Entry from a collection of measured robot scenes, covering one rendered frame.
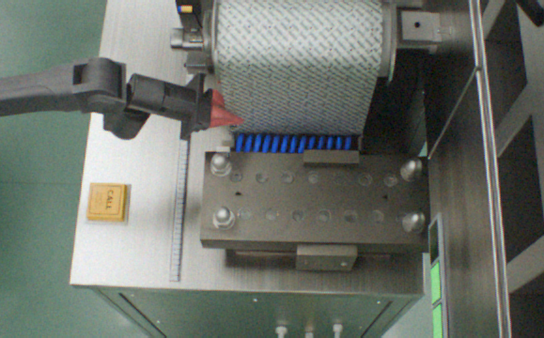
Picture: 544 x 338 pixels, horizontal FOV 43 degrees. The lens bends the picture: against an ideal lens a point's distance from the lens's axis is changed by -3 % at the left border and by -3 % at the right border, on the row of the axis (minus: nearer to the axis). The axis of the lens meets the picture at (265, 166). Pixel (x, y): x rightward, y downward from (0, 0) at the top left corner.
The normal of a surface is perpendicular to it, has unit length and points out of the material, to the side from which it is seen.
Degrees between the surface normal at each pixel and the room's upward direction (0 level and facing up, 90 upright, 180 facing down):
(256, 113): 90
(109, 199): 0
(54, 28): 0
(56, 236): 0
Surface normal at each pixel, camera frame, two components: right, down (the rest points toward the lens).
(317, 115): -0.03, 0.93
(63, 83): -0.06, -0.51
